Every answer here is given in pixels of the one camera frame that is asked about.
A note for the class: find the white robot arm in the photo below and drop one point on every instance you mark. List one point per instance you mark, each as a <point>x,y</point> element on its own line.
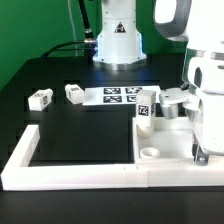
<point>198,23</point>

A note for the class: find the white U-shaped obstacle fence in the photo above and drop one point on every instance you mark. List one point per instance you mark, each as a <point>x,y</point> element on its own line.
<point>150,170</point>

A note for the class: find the white square tabletop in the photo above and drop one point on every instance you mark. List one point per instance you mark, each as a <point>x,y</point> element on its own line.
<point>171,142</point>

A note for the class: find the white sheet with fiducial tags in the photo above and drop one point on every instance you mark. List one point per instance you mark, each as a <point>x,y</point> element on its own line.
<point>114,95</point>

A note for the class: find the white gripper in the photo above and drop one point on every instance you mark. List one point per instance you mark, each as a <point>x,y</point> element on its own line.
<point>205,111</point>

